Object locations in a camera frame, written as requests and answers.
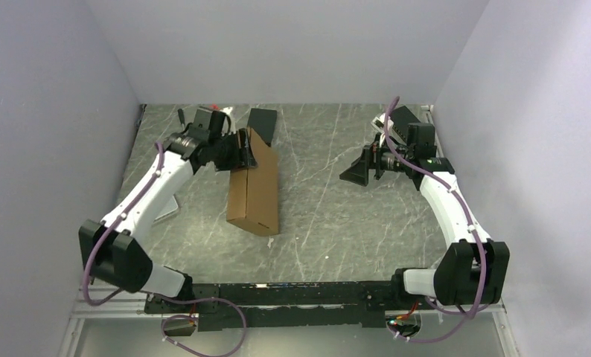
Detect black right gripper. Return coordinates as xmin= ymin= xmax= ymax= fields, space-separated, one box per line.
xmin=340 ymin=133 xmax=414 ymax=186

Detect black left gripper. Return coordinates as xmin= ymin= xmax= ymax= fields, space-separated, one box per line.
xmin=210 ymin=129 xmax=258 ymax=172

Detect brown cardboard box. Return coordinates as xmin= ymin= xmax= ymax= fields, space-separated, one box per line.
xmin=226 ymin=127 xmax=279 ymax=237

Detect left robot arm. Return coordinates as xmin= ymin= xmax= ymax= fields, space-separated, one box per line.
xmin=78 ymin=109 xmax=262 ymax=312

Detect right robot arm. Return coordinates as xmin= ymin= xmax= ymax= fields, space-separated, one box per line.
xmin=339 ymin=123 xmax=510 ymax=309

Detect white plastic box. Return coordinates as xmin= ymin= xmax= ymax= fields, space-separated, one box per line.
xmin=154 ymin=195 xmax=180 ymax=223

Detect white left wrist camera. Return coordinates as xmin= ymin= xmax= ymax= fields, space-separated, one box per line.
xmin=209 ymin=105 xmax=234 ymax=118

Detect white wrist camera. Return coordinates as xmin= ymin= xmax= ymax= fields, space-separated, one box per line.
xmin=371 ymin=113 xmax=399 ymax=146
xmin=209 ymin=105 xmax=234 ymax=118

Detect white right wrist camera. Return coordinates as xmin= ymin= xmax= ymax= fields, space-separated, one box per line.
xmin=371 ymin=113 xmax=399 ymax=146

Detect black handled hammer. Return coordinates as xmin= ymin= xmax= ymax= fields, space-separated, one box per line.
xmin=177 ymin=109 xmax=186 ymax=129

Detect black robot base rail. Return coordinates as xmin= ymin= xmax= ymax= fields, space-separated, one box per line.
xmin=144 ymin=280 xmax=421 ymax=332

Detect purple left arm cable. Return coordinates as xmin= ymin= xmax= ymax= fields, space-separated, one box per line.
xmin=80 ymin=141 xmax=248 ymax=357

